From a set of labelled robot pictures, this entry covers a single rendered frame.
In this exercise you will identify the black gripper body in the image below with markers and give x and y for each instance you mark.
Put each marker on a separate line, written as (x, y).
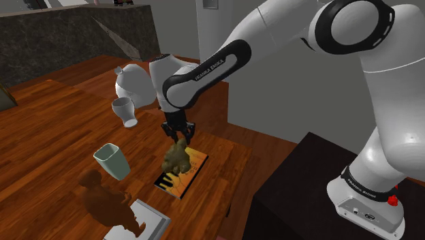
(175, 118)

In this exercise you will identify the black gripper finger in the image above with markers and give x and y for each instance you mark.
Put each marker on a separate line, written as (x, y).
(189, 132)
(168, 130)

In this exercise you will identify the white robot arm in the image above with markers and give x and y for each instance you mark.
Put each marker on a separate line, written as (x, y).
(391, 99)

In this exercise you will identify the olive brown lumpy figure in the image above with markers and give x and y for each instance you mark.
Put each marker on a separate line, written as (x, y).
(176, 159)

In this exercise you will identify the orange yellow book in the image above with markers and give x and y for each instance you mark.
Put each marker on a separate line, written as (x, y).
(192, 172)

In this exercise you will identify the white tilted vase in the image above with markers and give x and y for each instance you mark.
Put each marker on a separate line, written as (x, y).
(124, 111)

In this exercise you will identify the large white round teapot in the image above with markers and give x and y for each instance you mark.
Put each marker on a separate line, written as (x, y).
(134, 84)

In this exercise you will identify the pale green square cup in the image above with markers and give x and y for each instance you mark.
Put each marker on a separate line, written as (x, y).
(113, 161)

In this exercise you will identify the white grey flat book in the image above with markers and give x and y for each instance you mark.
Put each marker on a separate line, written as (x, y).
(151, 221)

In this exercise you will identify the brown human figure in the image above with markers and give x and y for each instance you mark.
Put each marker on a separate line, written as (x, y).
(106, 202)

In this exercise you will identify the wooden table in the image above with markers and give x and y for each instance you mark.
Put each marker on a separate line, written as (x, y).
(49, 133)

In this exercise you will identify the black robot stand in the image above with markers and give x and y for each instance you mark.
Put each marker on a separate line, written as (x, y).
(298, 199)

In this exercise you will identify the dark stone counter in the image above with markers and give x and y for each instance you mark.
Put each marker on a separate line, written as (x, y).
(66, 36)

